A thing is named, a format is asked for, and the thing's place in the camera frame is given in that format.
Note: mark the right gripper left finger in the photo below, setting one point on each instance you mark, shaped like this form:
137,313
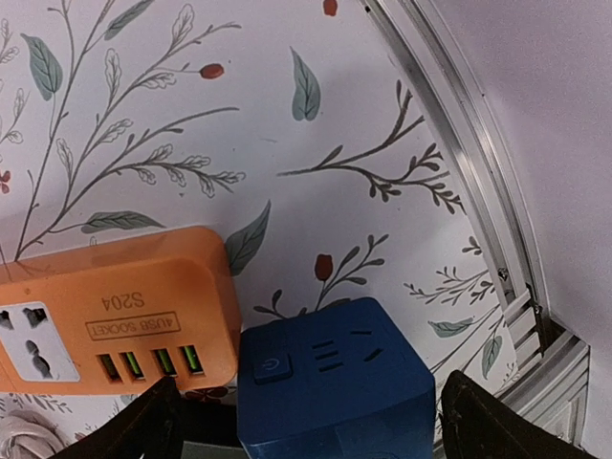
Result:
150,427

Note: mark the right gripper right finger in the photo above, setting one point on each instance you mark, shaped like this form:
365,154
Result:
477,425

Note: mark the orange USB power strip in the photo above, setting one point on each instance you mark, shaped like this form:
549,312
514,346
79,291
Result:
116,317

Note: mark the blue cube socket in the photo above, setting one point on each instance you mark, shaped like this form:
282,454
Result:
339,383

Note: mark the floral table cloth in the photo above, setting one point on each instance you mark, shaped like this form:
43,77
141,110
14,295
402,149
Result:
310,135

